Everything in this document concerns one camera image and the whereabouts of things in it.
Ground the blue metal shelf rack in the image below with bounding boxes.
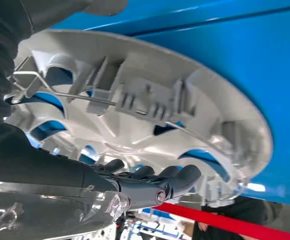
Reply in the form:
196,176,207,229
51,0,290,208

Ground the clear plastic film wrap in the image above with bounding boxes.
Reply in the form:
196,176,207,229
0,180,131,240

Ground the red barrier belt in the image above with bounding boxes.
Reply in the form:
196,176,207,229
153,202,290,240

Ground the person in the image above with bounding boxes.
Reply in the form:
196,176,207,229
192,195,285,240

